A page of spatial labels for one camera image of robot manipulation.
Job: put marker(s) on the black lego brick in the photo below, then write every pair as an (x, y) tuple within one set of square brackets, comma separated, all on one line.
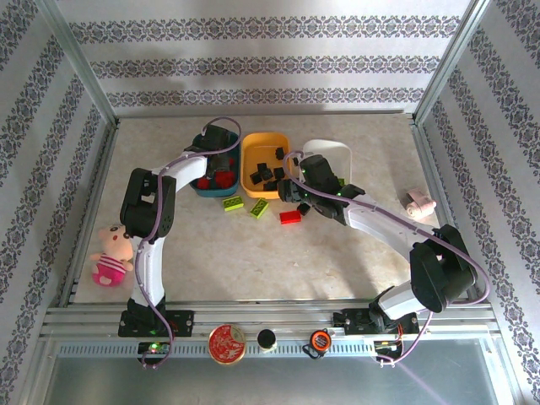
[(278, 172), (262, 168), (255, 178), (279, 152), (270, 185), (304, 209)]

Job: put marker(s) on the red lego brick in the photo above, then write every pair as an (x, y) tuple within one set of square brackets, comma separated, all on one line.
[(204, 182), (290, 217), (225, 179)]

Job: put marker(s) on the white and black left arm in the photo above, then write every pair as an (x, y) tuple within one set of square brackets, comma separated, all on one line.
[(152, 270)]

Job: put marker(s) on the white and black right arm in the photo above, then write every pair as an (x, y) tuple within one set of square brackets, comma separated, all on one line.
[(379, 219)]

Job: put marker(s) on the teal plastic container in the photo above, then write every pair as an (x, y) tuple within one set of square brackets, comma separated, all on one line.
[(219, 192)]

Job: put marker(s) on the yellow plastic container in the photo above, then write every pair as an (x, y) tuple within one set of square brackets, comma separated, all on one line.
[(261, 147)]

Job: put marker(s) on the white plastic container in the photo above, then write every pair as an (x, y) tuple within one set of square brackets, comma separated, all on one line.
[(333, 147)]

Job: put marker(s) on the small pink toy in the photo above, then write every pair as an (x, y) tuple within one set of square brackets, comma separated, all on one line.
[(419, 206)]

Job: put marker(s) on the pink plush doll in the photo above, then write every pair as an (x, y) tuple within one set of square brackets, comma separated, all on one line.
[(111, 253)]

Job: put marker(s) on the orange black tape measure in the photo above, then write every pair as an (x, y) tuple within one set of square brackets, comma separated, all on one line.
[(319, 341)]

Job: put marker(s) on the black round knob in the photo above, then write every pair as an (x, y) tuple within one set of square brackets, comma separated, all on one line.
[(266, 338)]

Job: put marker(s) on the round red tin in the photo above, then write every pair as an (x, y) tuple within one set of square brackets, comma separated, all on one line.
[(226, 343)]

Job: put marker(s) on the grey metal panel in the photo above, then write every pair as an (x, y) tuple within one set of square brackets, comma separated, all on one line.
[(295, 384)]

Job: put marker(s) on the circuit board with green light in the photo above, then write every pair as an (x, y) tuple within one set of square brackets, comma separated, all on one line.
[(154, 348)]

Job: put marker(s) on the short aluminium frame rail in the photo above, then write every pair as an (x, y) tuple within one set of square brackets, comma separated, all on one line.
[(266, 113)]

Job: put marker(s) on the aluminium side rail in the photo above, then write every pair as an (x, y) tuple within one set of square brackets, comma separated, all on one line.
[(436, 177), (90, 211)]

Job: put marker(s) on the wide aluminium mounting rail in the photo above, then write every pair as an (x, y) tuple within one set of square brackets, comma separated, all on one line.
[(274, 316)]

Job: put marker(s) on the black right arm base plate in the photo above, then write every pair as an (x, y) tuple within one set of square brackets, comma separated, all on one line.
[(350, 322)]

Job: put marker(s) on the aluminium frame post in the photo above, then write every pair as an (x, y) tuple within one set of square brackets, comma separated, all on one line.
[(449, 63), (83, 63)]

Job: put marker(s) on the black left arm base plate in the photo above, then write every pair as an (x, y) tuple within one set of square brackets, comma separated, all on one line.
[(183, 322)]

